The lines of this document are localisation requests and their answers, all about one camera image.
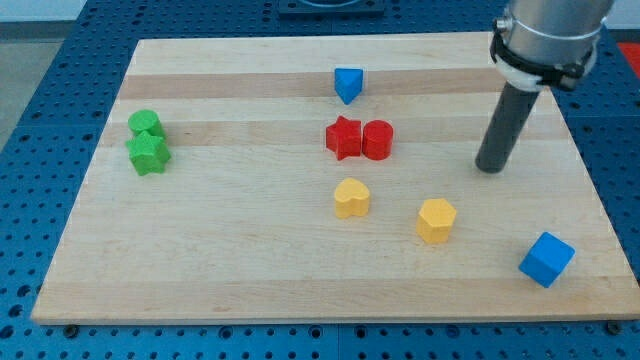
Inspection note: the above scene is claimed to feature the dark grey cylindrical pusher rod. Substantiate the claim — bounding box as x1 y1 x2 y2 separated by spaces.
475 82 539 174

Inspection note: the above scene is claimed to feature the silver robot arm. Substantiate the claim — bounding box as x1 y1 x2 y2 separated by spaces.
475 0 614 174

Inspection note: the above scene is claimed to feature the blue triangle block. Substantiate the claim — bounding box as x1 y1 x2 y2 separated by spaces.
334 68 364 105

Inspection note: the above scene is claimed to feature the yellow hexagon block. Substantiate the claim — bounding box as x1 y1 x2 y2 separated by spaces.
416 198 457 244

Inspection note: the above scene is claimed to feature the red cylinder block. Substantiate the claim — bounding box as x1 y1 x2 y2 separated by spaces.
362 119 394 161

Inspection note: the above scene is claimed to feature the blue cube block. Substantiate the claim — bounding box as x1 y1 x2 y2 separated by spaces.
518 232 576 288

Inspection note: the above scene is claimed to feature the red star block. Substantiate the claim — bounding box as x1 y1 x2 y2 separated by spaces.
325 115 362 161

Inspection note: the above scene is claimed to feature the yellow heart block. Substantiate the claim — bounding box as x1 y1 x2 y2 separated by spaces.
334 178 371 219

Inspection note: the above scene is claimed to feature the wooden board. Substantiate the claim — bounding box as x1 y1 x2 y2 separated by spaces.
31 32 639 325

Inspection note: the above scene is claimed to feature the green star block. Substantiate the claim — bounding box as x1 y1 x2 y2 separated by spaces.
126 131 171 176

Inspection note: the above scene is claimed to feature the green cylinder block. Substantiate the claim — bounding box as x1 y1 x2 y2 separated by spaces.
127 109 166 138

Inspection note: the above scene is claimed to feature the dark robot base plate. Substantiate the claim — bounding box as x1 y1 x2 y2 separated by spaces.
276 0 385 18

